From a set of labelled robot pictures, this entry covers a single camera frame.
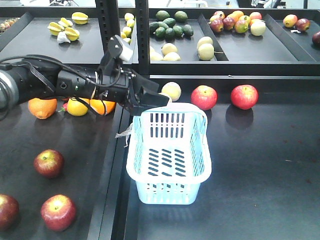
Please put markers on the black upper fruit shelf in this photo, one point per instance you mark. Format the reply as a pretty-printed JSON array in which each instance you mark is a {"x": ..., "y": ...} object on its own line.
[{"x": 278, "y": 51}]

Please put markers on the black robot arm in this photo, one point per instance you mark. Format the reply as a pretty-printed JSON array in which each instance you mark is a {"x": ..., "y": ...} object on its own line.
[{"x": 25, "y": 77}]

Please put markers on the orange fruit left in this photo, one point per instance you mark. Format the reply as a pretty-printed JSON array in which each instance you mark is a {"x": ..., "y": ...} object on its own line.
[{"x": 42, "y": 108}]

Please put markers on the red apple front upper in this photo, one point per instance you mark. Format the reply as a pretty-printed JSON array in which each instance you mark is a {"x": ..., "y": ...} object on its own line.
[{"x": 49, "y": 163}]

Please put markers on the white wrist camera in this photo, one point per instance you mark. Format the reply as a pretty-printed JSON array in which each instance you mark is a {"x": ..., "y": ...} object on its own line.
[{"x": 119, "y": 49}]

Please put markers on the red apple front lower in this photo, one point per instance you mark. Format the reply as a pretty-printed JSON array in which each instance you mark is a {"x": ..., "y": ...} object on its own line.
[{"x": 58, "y": 212}]

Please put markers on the pale yellow peach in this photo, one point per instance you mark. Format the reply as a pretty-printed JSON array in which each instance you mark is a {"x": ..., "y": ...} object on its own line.
[{"x": 172, "y": 89}]

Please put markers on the white garlic bulb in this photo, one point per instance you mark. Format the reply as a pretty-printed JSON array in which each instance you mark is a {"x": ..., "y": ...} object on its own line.
[{"x": 62, "y": 38}]

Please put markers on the orange fruit right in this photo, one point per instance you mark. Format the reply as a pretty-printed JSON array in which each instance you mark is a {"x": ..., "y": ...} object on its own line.
[{"x": 102, "y": 107}]

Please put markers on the red apple back right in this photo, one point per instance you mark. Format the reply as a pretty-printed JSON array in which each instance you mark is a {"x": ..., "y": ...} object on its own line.
[{"x": 244, "y": 96}]

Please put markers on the light blue plastic basket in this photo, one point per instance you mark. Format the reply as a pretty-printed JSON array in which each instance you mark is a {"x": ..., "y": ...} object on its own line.
[{"x": 168, "y": 154}]

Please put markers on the orange fruit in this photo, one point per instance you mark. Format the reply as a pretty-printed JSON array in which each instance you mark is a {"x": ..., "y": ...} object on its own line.
[
  {"x": 102, "y": 107},
  {"x": 42, "y": 108}
]

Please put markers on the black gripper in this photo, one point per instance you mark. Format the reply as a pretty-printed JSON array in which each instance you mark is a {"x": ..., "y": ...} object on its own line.
[{"x": 132, "y": 91}]

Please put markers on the red apple back middle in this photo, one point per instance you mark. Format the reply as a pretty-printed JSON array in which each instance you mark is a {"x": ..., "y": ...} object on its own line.
[{"x": 204, "y": 97}]

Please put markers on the yellow apple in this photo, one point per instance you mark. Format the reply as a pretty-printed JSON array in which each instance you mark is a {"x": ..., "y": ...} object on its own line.
[{"x": 76, "y": 108}]

